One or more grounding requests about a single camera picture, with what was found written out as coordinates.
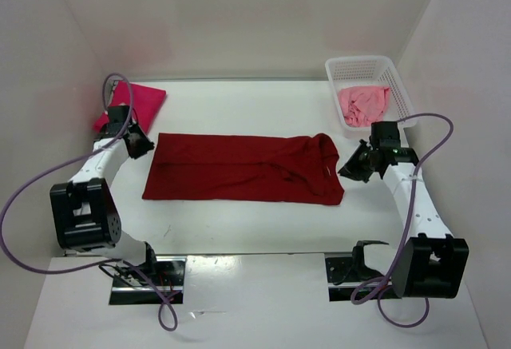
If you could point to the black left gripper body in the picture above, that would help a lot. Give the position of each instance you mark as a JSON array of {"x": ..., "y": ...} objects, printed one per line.
[{"x": 140, "y": 145}]

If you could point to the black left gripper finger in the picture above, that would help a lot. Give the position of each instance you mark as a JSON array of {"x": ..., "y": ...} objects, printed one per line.
[
  {"x": 144, "y": 139},
  {"x": 138, "y": 151}
]

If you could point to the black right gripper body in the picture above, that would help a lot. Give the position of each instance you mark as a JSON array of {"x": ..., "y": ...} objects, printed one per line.
[{"x": 360, "y": 161}]

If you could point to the pink-red t-shirt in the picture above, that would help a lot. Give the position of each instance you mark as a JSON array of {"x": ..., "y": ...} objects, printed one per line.
[{"x": 147, "y": 101}]

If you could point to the dark red t-shirt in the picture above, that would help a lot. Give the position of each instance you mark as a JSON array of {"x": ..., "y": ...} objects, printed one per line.
[{"x": 298, "y": 169}]

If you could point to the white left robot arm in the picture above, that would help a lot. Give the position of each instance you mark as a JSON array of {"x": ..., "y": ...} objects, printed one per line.
[{"x": 85, "y": 216}]

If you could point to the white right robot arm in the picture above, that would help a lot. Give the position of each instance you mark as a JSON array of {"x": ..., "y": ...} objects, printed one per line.
[{"x": 429, "y": 261}]

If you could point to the light pink t-shirt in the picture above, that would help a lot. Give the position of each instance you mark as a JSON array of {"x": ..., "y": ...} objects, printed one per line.
[{"x": 363, "y": 105}]

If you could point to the white plastic basket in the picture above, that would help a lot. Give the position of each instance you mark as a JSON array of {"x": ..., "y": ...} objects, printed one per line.
[{"x": 365, "y": 70}]

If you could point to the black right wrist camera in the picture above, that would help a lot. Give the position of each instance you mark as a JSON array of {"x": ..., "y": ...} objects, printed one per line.
[{"x": 385, "y": 135}]

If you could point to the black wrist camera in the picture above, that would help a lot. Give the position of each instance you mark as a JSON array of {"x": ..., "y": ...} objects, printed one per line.
[
  {"x": 117, "y": 116},
  {"x": 385, "y": 135}
]

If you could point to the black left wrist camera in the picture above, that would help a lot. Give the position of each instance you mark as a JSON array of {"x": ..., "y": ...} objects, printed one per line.
[{"x": 117, "y": 116}]

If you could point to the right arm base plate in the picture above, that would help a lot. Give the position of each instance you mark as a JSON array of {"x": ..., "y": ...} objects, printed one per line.
[{"x": 345, "y": 271}]

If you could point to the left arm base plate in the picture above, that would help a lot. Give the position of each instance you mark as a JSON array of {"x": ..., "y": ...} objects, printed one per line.
[{"x": 129, "y": 288}]

